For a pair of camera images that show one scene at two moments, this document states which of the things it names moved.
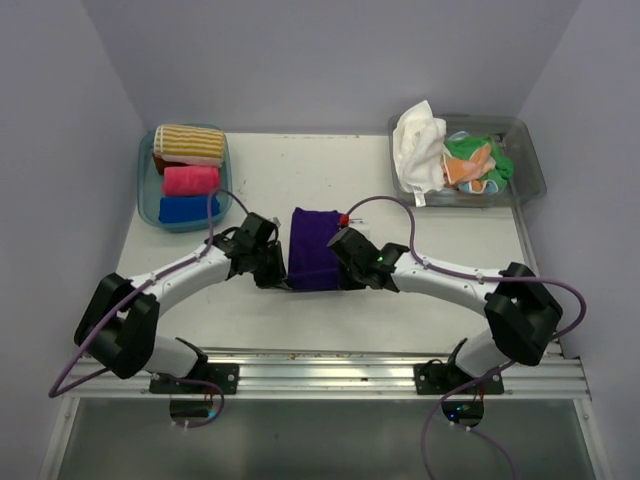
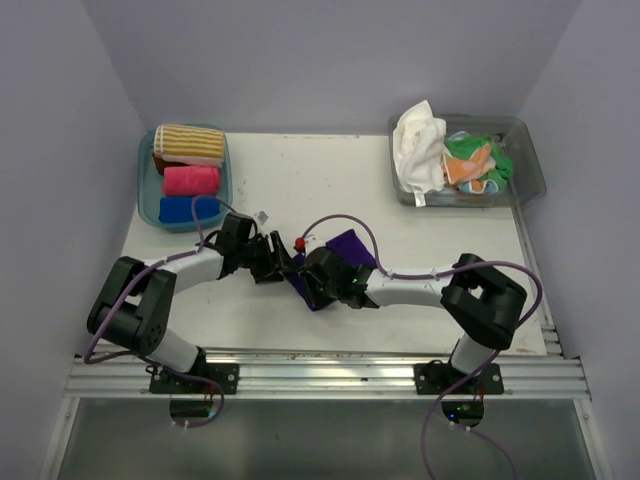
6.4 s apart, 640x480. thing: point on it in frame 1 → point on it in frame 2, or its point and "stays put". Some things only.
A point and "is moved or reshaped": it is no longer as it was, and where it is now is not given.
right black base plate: [442, 378] stays put
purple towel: [314, 259] is moved or reshaped
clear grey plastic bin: [526, 182] stays put
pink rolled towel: [190, 181] stays put
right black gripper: [347, 283] → [309, 280]
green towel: [466, 146] stays put
